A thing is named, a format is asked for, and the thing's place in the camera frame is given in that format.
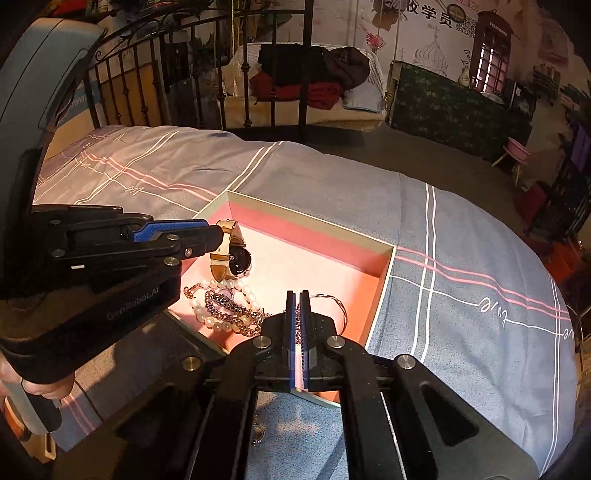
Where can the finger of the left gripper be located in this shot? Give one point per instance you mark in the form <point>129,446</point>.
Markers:
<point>188,244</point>
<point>151,230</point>

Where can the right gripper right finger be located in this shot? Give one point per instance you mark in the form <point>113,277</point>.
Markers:
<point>305,321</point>

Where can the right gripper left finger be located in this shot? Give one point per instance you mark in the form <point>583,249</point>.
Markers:
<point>289,339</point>

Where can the left hand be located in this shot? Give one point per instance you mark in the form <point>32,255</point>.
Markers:
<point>54,391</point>

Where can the thin rose gold bangle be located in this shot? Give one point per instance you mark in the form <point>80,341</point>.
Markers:
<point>333,307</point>

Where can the white box pink interior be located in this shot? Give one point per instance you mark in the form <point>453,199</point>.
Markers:
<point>293,251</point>

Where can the grey striped bed cover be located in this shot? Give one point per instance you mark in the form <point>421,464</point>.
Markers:
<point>465,296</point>

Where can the pile of clothes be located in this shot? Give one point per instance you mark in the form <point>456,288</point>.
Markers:
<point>328,73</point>

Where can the light blue pillow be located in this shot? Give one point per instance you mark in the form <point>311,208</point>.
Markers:
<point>366,97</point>

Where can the dark green patterned cabinet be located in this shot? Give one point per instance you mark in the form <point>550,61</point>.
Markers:
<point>436,108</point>

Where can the pink stool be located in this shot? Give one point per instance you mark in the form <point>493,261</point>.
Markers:
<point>519,153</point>

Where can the watch with tan strap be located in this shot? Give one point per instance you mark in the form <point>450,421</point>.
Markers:
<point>231,259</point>

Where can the black iron bed frame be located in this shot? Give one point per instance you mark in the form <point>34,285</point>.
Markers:
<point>188,63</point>

